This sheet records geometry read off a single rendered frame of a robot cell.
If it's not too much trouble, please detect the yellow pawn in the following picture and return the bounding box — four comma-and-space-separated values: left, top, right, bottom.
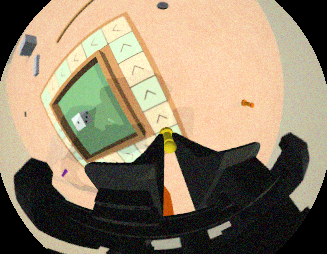
159, 127, 176, 154

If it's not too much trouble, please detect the white die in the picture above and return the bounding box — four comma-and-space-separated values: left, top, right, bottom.
73, 110, 94, 131

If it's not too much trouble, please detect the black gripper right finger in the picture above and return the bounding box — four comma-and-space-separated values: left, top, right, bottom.
172, 132, 260, 211

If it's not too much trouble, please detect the orange game pawn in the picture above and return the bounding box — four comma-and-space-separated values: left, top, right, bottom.
242, 99, 255, 107

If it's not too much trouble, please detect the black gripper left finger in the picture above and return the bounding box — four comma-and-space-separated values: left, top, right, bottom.
84, 134, 164, 216

